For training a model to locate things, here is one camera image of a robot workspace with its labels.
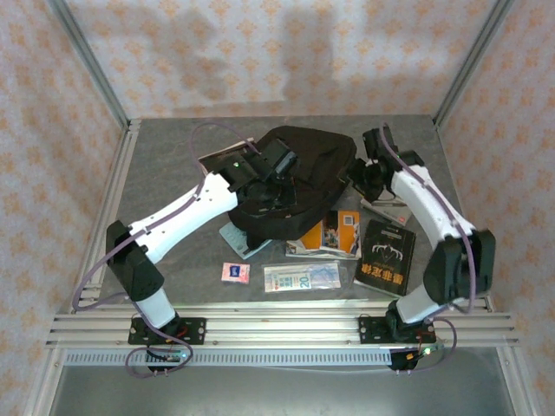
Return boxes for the dark brown paperback book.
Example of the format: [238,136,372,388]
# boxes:
[197,137,257,171]

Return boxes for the orange paperback book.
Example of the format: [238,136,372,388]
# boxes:
[358,190,409,228]

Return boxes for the black fabric backpack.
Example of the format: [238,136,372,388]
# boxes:
[226,125,359,251]

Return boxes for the orange illustrated comic book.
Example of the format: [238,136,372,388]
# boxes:
[284,210,362,261]

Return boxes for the teal desk calculator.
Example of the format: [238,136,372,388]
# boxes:
[219,222,273,262]

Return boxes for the black book with orange characters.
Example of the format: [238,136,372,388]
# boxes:
[352,218,417,297]

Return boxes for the pink floral tissue pack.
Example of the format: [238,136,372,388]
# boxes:
[220,262,251,285]

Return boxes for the clear pouch with banknote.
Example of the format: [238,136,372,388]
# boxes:
[263,261,342,294]

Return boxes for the small lit circuit board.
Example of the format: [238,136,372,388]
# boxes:
[147,348,192,363]
[407,344,444,361]

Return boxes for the grey metal lower panel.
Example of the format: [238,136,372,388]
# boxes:
[47,366,517,416]

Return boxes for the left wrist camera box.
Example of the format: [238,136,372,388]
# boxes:
[258,138,301,179]

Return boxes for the aluminium side rail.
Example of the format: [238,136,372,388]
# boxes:
[70,120,143,312]

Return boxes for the aluminium frame post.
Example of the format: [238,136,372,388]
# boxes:
[46,0,132,129]
[433,0,517,129]

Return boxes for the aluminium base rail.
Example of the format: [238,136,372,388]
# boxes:
[45,302,521,350]

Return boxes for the slotted grey cable tray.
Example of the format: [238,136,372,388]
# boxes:
[63,348,394,368]

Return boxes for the aluminium frame leg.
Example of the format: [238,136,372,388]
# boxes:
[498,346,537,416]
[23,348,66,416]

